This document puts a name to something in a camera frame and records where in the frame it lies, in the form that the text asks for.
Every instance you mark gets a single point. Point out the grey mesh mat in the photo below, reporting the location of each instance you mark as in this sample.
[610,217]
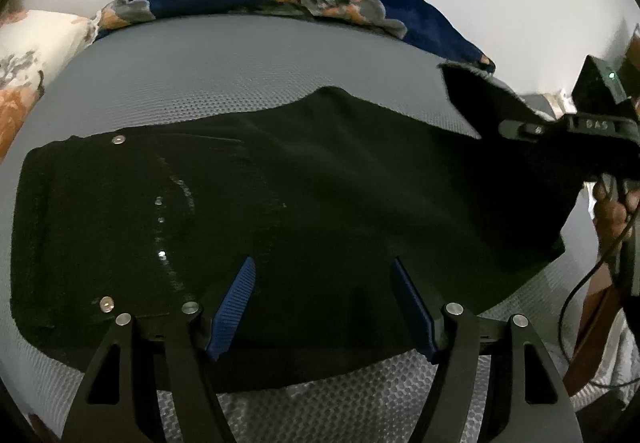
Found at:
[210,73]

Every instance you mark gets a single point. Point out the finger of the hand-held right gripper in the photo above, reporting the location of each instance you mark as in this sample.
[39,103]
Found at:
[530,129]

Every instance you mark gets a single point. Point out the person's right hand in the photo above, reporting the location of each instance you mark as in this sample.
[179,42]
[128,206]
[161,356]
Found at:
[612,215]

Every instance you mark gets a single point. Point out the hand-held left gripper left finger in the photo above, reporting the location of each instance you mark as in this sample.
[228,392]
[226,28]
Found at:
[232,308]

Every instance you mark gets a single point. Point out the black pants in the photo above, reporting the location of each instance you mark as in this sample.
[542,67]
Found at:
[310,223]

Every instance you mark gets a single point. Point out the white floral pillow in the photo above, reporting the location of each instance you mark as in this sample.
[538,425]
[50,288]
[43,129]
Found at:
[30,63]

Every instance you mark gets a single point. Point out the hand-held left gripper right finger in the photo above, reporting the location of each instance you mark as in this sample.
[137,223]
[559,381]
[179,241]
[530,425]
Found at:
[412,308]

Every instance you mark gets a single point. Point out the brown wooden bed frame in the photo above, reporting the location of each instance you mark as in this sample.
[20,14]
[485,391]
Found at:
[595,338]

